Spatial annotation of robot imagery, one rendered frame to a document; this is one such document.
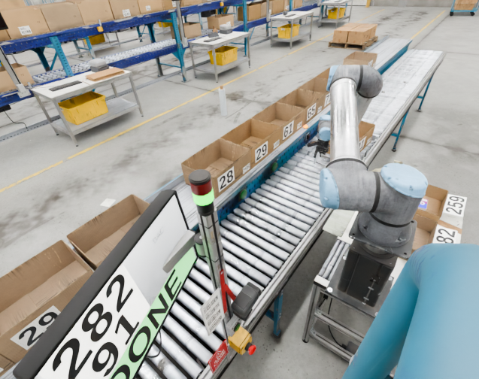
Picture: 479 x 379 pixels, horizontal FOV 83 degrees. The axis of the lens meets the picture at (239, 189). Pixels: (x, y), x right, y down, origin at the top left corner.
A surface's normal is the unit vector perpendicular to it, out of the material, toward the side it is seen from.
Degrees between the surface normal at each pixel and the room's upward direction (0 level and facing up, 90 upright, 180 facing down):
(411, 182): 6
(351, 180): 21
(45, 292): 0
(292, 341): 0
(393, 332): 90
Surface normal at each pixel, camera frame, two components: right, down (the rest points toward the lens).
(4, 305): 0.78, 0.35
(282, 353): -0.06, -0.77
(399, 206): -0.20, 0.63
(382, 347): -0.73, 0.47
